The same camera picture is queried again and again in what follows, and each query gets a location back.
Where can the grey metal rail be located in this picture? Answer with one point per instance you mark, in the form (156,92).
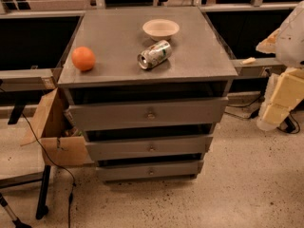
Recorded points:
(259,68)
(29,79)

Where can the small cream foam piece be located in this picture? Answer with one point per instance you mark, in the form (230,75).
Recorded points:
(248,61)

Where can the grey middle drawer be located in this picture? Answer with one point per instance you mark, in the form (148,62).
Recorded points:
(148,147)

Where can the brown cardboard box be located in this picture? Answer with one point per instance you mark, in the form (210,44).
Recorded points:
(50,127)

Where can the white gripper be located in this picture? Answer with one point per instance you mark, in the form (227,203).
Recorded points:
(291,43)

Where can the grey drawer cabinet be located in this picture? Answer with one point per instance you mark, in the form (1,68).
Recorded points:
(198,68)

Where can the crushed silver soda can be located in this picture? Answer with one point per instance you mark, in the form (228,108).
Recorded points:
(154,55)

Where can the grey metal rail right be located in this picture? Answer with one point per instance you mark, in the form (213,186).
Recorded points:
(259,68)

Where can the grey top drawer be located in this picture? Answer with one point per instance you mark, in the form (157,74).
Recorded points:
(89,117)

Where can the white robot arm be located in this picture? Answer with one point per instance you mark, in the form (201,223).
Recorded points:
(285,91)

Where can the orange fruit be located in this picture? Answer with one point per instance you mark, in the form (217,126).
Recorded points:
(83,58)

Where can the black tripod leg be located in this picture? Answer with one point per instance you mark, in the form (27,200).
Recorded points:
(16,221)

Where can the black table leg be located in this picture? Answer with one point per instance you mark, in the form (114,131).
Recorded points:
(42,208)

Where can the white paper bowl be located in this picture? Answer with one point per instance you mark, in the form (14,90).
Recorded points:
(160,29)

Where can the grey bottom drawer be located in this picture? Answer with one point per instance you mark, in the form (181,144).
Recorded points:
(150,171)

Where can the grey metal rail left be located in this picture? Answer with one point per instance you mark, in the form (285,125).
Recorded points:
(29,79)

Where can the grey drawer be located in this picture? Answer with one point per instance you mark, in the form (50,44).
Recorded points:
(150,171)
(148,147)
(89,117)

